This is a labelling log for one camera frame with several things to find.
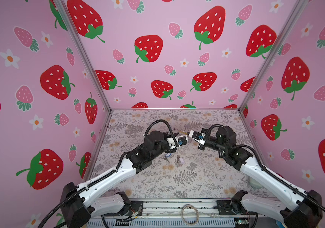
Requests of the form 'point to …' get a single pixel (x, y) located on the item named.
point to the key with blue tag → (167, 155)
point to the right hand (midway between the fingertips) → (189, 131)
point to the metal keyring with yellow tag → (184, 132)
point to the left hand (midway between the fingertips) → (177, 132)
